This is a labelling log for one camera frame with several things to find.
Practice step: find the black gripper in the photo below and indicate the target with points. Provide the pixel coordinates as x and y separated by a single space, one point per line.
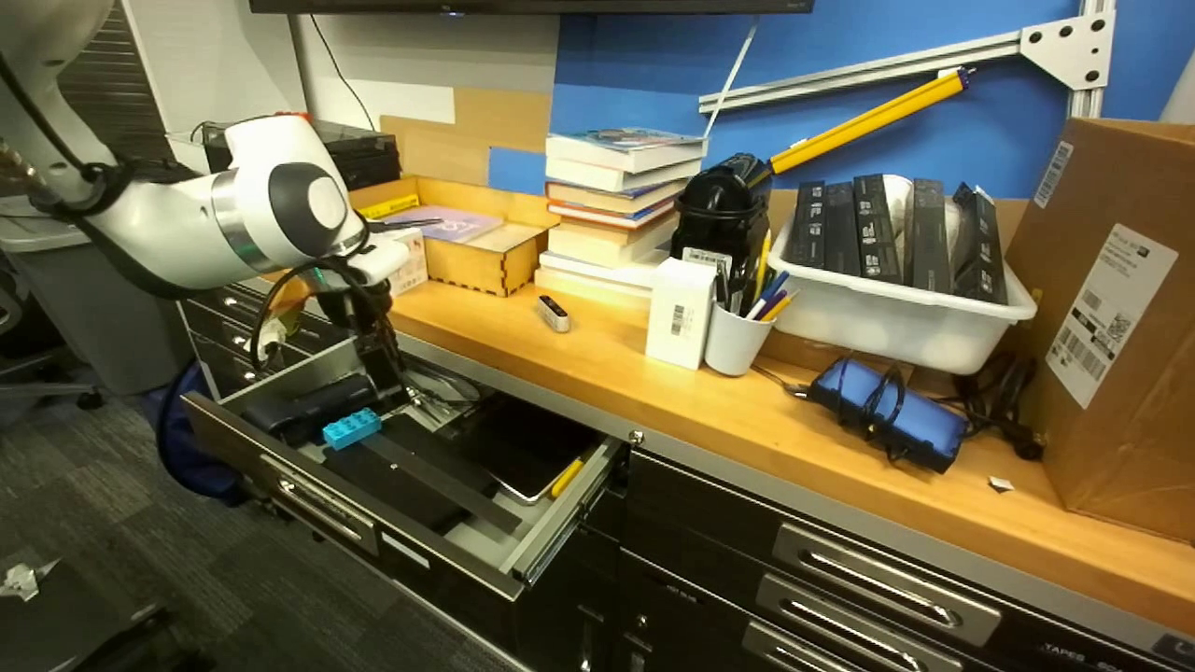
354 302

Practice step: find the small blue block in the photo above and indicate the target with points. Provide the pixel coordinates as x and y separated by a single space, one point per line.
353 426

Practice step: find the grey black tool drawer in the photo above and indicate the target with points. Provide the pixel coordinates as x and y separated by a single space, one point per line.
434 545

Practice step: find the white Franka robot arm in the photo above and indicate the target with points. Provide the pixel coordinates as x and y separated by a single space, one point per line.
173 219

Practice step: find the shallow black drawer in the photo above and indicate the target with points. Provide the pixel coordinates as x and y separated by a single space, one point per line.
226 339

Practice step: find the silver metal hardware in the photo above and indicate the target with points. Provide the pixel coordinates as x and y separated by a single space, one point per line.
434 396

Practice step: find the white printed carton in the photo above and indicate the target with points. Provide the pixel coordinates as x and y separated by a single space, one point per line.
418 265

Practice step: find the black flat case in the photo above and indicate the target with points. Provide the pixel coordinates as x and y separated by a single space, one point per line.
292 412

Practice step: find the long black bar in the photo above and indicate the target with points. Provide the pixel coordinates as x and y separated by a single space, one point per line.
412 480

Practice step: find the small lidded wooden box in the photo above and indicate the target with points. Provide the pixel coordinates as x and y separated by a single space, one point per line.
485 262

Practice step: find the purple sheet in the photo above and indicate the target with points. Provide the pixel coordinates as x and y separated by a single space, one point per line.
454 224

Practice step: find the black shallow tray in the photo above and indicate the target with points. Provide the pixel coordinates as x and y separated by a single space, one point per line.
536 442

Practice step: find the small silver black gadget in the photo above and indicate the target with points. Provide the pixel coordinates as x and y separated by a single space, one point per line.
555 317

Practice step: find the large wooden tray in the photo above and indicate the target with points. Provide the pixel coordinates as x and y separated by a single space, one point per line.
499 200

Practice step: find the black electronics box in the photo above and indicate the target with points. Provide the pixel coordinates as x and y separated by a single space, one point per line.
369 155

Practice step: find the dark blue bag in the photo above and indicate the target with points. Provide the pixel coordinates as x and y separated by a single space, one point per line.
188 452

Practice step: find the yellow pencil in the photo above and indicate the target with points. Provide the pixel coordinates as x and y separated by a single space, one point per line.
563 480

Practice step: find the wide white book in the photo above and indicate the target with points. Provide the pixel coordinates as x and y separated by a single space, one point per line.
597 278

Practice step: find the thick white book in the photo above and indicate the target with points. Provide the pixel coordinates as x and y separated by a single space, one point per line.
610 233

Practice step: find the tan covered book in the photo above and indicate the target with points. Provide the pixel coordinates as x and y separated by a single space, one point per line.
617 193

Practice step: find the grey metal pole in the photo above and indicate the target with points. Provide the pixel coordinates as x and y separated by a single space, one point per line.
301 61

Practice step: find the white book blue cover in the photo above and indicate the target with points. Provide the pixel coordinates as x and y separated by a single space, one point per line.
621 151

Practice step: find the white pen cup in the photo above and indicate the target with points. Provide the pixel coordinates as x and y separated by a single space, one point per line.
734 343

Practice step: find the black office chair base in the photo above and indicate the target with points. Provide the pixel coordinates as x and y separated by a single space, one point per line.
24 360

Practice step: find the black marker pen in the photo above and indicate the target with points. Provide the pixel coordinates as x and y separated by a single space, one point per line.
734 284

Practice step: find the black bag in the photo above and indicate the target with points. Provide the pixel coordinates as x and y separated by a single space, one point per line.
720 207

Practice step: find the black monitor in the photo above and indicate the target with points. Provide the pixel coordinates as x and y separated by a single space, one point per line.
525 4

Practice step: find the blue pen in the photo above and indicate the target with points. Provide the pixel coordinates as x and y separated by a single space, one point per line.
770 297

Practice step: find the crumpled white paper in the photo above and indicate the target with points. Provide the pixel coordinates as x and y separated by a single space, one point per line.
24 579

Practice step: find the black rectangular module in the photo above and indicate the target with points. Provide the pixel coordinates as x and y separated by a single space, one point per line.
979 248
821 231
928 236
880 224

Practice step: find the white plastic bin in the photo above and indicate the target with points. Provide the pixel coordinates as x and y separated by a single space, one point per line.
898 321

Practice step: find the long yellow bar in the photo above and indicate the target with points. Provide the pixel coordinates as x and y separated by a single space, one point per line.
870 117

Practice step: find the tiny white piece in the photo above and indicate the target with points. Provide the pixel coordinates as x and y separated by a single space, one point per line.
999 485

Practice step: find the large cardboard box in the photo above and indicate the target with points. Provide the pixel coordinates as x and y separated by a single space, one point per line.
1120 376

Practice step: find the grey robot pedestal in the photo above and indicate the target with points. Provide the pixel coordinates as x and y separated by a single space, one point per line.
98 321

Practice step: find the white switch box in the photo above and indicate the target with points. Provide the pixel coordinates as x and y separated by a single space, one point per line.
679 318

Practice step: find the aluminium rail with bracket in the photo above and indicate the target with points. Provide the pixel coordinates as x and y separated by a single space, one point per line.
870 69

